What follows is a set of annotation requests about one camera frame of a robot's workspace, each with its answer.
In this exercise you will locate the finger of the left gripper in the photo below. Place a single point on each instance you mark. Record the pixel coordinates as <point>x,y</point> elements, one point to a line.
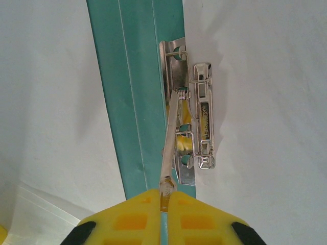
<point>2,236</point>

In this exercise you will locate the green plastic folder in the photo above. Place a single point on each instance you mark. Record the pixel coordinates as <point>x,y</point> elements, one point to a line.
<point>127,76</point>

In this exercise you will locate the metal folder clip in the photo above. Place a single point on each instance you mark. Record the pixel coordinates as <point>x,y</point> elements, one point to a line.
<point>204,114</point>

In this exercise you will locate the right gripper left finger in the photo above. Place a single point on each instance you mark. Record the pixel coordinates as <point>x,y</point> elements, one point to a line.
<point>127,224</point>

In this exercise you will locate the white paper sheet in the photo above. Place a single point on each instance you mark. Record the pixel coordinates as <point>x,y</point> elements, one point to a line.
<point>255,102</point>

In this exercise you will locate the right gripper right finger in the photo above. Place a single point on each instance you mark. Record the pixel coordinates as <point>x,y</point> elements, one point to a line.
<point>199,224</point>

